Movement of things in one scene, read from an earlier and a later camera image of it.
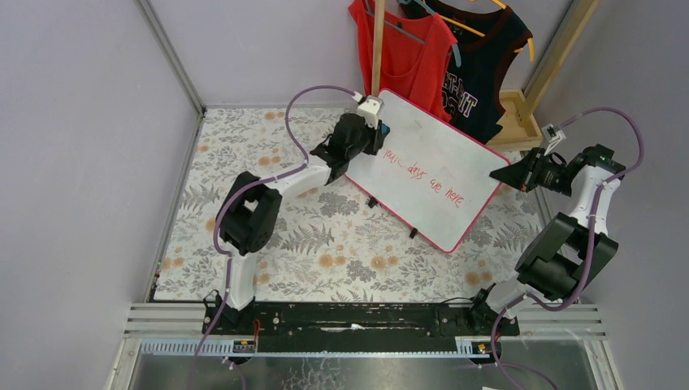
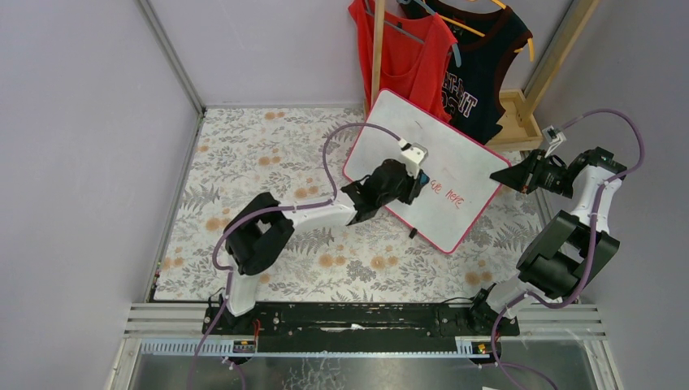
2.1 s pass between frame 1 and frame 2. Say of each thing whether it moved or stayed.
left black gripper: moved
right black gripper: stayed
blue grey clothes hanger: stayed
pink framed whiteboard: stayed
